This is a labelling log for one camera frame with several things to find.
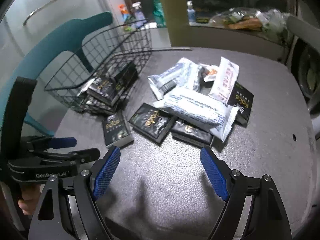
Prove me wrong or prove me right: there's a black tissue pack left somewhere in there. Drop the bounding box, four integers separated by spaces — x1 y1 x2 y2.
102 111 134 148

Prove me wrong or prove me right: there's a long white pink-print packet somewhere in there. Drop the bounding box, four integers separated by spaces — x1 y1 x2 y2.
208 57 239 103

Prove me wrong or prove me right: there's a black Face tissue pack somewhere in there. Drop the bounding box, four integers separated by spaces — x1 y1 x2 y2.
84 77 119 107

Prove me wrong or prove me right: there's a large white blue-print packet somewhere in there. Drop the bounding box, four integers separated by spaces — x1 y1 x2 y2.
153 87 239 142

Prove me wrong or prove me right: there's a black tissue pack under packets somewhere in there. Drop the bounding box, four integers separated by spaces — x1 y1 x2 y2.
228 82 254 127

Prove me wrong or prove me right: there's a small orange white packet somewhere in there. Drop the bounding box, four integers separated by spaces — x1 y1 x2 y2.
200 64 219 82

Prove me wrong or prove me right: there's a black tissue pack centre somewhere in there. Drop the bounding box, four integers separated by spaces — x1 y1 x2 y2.
129 103 177 144

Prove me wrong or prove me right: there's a white blue snack packet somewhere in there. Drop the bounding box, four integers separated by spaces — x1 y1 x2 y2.
148 57 202 100

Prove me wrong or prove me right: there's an orange spray bottle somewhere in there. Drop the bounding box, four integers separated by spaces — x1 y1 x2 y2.
118 4 130 22

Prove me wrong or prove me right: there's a purple spray bottle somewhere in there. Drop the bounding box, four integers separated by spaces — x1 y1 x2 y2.
132 2 145 28

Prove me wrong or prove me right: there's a teal chair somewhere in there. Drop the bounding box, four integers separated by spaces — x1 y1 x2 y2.
1 11 113 137

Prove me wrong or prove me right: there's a person's hand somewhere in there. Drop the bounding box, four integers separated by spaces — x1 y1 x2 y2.
18 184 42 216

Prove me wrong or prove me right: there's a blue pump bottle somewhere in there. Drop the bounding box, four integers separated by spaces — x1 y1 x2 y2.
187 1 196 22

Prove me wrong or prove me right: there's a green refill bag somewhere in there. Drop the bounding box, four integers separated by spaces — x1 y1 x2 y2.
153 0 167 28

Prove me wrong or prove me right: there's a metal door handle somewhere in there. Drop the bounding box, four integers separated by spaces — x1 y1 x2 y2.
23 0 60 26

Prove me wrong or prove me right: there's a black tissue pack edgewise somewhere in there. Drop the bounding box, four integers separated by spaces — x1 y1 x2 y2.
113 61 138 92

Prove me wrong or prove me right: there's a black tissue pack on table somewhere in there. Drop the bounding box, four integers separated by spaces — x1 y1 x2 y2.
171 119 214 148

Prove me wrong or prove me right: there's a black wire basket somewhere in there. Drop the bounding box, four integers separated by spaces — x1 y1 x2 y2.
44 20 152 115

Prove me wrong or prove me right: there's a plastic bags pile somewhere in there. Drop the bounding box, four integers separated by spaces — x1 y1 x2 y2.
208 7 289 42

